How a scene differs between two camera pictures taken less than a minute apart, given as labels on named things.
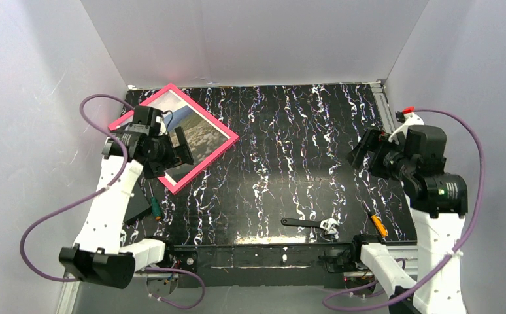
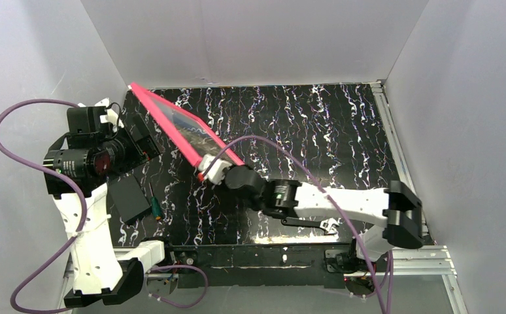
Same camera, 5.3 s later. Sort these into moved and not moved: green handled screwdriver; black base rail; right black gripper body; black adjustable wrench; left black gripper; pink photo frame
Moved: right black gripper body; left black gripper; pink photo frame
Not moved: black base rail; green handled screwdriver; black adjustable wrench
